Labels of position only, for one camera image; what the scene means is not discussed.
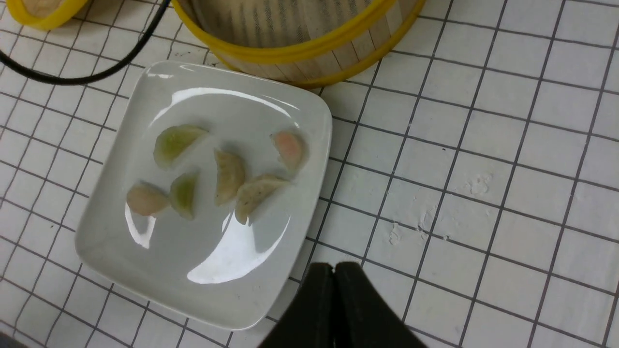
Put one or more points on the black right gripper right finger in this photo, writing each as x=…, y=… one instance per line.
x=362, y=318

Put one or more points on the pink dumpling on plate front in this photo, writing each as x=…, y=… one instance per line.
x=146, y=200

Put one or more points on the white square plate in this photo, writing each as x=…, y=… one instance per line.
x=213, y=268

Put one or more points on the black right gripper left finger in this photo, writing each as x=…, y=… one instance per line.
x=307, y=321

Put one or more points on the beige dumpling on plate right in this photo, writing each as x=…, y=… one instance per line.
x=254, y=192

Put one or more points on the small green dumpling on plate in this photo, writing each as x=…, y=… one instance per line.
x=182, y=193

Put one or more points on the pink dumpling on plate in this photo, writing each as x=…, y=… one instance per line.
x=291, y=149
x=146, y=200

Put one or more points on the yellow rimmed bamboo steamer lid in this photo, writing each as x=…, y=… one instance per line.
x=44, y=15

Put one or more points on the beige dumpling on plate centre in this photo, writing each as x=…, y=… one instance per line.
x=230, y=176

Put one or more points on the yellow rimmed bamboo steamer basket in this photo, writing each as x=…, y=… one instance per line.
x=305, y=43

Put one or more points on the green dumpling on plate left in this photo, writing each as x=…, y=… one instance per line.
x=173, y=141

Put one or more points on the beige dumpling on plate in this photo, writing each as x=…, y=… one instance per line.
x=230, y=176
x=254, y=192

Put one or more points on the pink dumpling on plate back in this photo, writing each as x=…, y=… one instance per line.
x=291, y=149

